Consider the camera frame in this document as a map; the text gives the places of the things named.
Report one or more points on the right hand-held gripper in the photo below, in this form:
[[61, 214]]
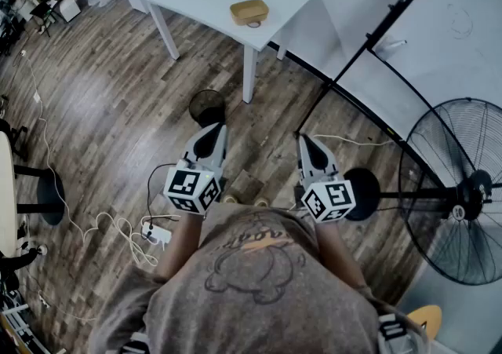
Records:
[[327, 199]]

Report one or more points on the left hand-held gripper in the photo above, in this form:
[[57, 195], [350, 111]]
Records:
[[184, 183]]

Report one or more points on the black round waste bin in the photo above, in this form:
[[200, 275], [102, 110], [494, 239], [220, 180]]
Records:
[[204, 105]]

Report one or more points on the yellow rectangular tray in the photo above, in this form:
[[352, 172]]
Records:
[[249, 11]]

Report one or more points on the person's left forearm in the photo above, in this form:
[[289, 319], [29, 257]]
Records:
[[180, 242]]

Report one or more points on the person's right forearm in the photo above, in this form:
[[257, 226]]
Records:
[[341, 250]]

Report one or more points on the person's left tan shoe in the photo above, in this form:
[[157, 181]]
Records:
[[229, 199]]

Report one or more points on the person's tan shoe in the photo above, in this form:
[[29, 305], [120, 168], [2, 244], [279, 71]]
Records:
[[262, 201], [229, 199]]

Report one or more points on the person's right tan shoe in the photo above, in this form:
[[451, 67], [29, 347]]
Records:
[[262, 201]]

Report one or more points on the small clear plastic bottle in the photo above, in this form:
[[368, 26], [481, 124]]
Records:
[[388, 48]]

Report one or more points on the person's brown printed t-shirt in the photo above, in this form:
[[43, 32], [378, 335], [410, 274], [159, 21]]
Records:
[[255, 297]]

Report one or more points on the black floor fan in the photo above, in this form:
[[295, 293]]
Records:
[[470, 195]]

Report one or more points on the whiteboard with black stand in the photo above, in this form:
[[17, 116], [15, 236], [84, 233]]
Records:
[[451, 50]]

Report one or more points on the white charger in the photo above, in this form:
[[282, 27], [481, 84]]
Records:
[[37, 97]]

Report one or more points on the yellow chair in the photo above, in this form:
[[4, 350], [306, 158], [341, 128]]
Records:
[[425, 321]]

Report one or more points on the black mesh office chair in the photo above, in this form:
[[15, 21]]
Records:
[[13, 140]]

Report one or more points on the white storage box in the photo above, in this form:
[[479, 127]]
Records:
[[70, 8]]

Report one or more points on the round beige table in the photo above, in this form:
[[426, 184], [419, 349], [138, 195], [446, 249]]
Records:
[[6, 195]]

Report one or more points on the black folding chair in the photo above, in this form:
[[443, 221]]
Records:
[[41, 15]]

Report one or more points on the small white power strip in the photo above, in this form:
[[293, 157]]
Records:
[[44, 300]]

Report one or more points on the metal equipment rack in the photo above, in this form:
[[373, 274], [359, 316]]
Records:
[[15, 325]]

